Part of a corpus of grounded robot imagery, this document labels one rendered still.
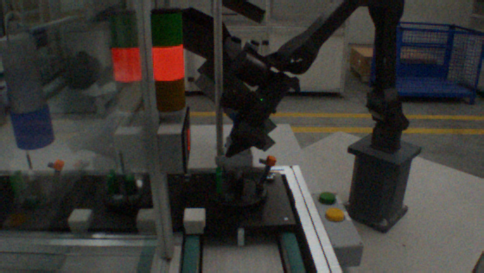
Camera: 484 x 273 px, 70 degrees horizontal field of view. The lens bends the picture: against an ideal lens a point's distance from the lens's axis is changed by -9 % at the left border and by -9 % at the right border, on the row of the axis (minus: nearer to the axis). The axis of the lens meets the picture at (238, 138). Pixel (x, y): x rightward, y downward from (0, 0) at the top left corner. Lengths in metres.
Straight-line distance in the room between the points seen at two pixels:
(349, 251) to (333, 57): 4.27
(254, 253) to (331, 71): 4.30
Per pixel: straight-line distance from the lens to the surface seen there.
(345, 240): 0.82
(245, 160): 0.84
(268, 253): 0.83
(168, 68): 0.58
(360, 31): 9.72
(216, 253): 0.83
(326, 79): 5.01
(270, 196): 0.91
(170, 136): 0.57
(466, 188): 1.35
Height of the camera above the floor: 1.46
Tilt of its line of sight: 23 degrees down
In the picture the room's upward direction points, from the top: straight up
